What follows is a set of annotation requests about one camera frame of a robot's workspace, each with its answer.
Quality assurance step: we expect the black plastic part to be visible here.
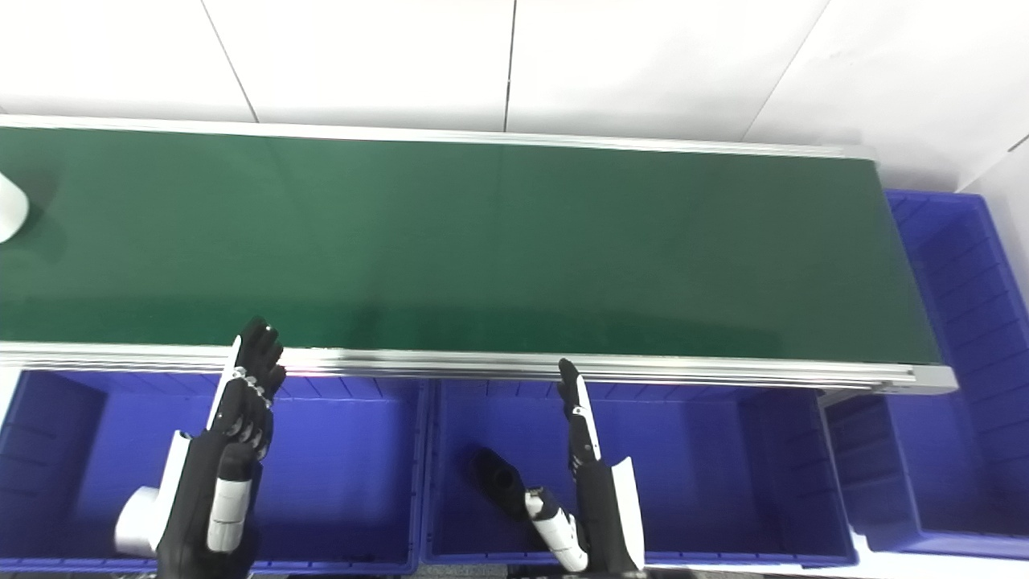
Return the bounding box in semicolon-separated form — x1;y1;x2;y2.
469;446;530;521

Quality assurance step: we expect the green conveyor belt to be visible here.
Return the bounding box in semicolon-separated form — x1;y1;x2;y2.
0;114;959;396

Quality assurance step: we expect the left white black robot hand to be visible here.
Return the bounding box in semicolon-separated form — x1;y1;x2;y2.
157;316;288;579

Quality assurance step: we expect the white rounded plastic part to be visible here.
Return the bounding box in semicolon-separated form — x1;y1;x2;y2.
0;173;31;244

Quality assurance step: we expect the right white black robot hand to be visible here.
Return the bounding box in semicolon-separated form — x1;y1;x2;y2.
523;358;648;573

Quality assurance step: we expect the white cylindrical part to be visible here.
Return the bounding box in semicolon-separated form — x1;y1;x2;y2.
115;486;164;557

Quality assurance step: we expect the blue plastic bin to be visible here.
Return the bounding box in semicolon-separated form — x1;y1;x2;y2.
0;368;429;575
421;378;859;569
824;189;1029;560

